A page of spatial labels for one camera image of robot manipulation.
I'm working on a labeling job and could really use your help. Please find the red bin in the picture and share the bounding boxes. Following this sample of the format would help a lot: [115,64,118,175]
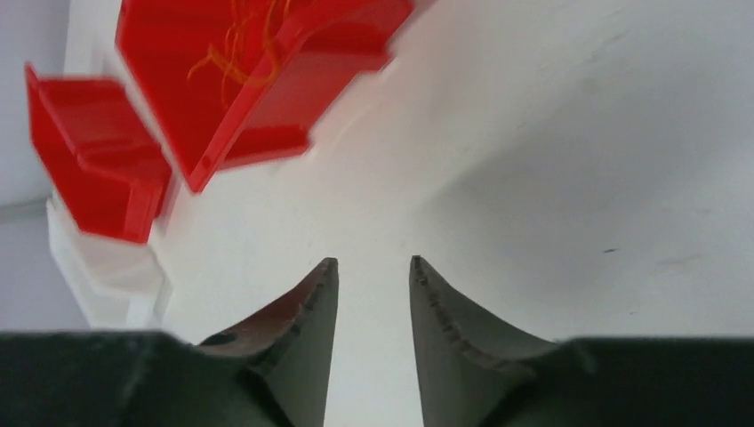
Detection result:
[24,62,172,245]
[116,0,414,193]

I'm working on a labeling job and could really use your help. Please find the orange wire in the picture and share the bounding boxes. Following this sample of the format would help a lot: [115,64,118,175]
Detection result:
[186,0,296,110]

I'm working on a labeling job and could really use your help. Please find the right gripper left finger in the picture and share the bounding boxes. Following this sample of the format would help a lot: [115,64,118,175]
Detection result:
[197,258,339,426]

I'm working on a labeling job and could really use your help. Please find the clear plastic bin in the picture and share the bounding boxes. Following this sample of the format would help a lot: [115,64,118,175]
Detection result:
[46,197,173,329]

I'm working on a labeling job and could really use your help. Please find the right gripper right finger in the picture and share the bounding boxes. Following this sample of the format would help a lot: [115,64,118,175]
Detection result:
[409,255,555,426]

